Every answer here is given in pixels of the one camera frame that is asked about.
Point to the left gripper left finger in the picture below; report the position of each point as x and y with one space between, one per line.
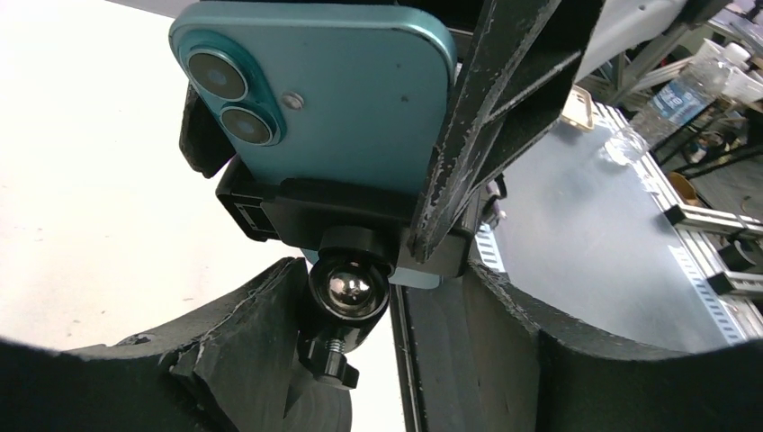
225 366

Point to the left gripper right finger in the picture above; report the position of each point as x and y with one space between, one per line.
539 369

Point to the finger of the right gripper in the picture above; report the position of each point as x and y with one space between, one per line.
519 69
202 141

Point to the blue-cased phone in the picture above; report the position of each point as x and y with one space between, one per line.
349 93

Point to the black phone stand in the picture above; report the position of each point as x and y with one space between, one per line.
355 238

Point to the clear plastic water bottle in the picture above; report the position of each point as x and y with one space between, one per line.
700 82

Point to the left white cable duct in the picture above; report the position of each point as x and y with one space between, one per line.
487 247

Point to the white cable duct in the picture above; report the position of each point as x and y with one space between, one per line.
487 247
718 313

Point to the right white cable duct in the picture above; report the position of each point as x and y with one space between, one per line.
718 313

